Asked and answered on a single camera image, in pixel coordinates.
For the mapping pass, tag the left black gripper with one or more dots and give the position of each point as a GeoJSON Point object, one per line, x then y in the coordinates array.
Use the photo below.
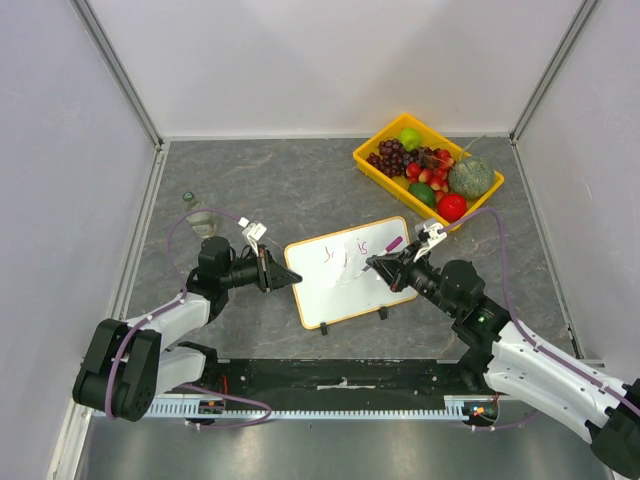
{"type": "Point", "coordinates": [270, 273]}

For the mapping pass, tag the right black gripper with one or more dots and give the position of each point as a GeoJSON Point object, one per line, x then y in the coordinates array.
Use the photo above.
{"type": "Point", "coordinates": [401, 273]}

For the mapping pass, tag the orange framed whiteboard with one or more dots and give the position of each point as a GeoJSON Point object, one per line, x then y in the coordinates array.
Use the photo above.
{"type": "Point", "coordinates": [335, 284]}

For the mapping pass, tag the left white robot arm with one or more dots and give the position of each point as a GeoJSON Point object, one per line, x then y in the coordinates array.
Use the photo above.
{"type": "Point", "coordinates": [128, 363]}

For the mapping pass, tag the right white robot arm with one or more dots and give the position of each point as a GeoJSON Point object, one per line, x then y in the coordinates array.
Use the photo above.
{"type": "Point", "coordinates": [511, 359]}

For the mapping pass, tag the green lime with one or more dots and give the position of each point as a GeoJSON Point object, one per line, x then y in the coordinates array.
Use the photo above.
{"type": "Point", "coordinates": [424, 193]}

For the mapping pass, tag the red apple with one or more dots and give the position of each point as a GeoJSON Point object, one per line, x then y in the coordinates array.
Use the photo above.
{"type": "Point", "coordinates": [452, 207]}

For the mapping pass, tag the clear glass bottle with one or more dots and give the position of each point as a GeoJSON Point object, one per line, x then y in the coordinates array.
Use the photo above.
{"type": "Point", "coordinates": [201, 220]}

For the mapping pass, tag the red cherry pile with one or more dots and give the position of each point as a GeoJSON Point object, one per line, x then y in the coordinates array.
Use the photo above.
{"type": "Point", "coordinates": [432, 167]}

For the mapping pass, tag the purple grape bunch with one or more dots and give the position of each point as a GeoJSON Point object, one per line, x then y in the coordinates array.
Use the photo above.
{"type": "Point", "coordinates": [391, 158]}

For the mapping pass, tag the netted green melon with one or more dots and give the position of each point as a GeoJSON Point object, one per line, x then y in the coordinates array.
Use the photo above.
{"type": "Point", "coordinates": [472, 176]}

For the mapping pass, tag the green apple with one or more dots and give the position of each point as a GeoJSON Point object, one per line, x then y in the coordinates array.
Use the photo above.
{"type": "Point", "coordinates": [410, 139]}

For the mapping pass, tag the yellow plastic tray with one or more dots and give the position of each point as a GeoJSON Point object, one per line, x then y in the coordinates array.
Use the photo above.
{"type": "Point", "coordinates": [398, 186]}

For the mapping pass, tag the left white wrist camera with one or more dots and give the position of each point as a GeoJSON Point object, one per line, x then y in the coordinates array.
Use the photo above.
{"type": "Point", "coordinates": [252, 233]}

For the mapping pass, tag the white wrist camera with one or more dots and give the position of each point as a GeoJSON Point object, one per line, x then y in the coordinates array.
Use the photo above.
{"type": "Point", "coordinates": [252, 233]}
{"type": "Point", "coordinates": [430, 233]}

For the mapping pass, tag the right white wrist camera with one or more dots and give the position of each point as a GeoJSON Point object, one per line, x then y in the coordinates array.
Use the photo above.
{"type": "Point", "coordinates": [430, 233]}

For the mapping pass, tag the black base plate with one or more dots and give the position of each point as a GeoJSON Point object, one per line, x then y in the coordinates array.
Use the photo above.
{"type": "Point", "coordinates": [339, 384]}

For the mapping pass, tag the light blue cable duct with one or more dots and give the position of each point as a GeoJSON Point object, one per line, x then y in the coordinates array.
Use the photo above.
{"type": "Point", "coordinates": [200, 408]}

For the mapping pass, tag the left aluminium frame post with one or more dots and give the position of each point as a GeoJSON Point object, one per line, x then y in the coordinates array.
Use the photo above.
{"type": "Point", "coordinates": [101, 40]}

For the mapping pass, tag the aluminium frame post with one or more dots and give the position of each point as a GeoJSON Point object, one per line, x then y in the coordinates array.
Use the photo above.
{"type": "Point", "coordinates": [563, 50]}
{"type": "Point", "coordinates": [101, 40]}

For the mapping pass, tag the right aluminium frame post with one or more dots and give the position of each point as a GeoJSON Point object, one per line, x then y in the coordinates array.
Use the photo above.
{"type": "Point", "coordinates": [563, 50]}

